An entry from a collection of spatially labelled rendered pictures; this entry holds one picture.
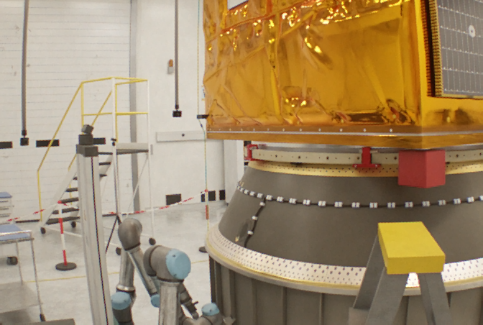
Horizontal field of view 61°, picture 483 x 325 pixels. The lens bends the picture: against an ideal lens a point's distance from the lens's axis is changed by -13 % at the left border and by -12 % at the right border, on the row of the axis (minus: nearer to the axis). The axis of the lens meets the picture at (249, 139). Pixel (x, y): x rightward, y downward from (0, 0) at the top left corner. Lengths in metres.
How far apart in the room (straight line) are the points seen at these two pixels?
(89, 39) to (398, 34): 8.39
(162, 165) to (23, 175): 3.07
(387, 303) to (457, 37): 1.09
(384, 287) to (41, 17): 9.03
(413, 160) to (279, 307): 0.93
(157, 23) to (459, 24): 8.79
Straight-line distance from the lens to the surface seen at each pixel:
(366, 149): 2.06
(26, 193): 9.47
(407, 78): 1.72
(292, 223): 2.16
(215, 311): 2.13
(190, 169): 10.29
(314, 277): 2.02
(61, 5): 9.77
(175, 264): 1.83
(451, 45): 1.83
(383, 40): 1.80
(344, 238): 2.04
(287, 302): 2.15
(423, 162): 1.76
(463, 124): 1.94
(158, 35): 10.18
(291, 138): 2.36
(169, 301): 1.90
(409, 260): 1.17
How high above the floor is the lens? 1.86
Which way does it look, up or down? 2 degrees down
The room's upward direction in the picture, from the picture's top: 1 degrees counter-clockwise
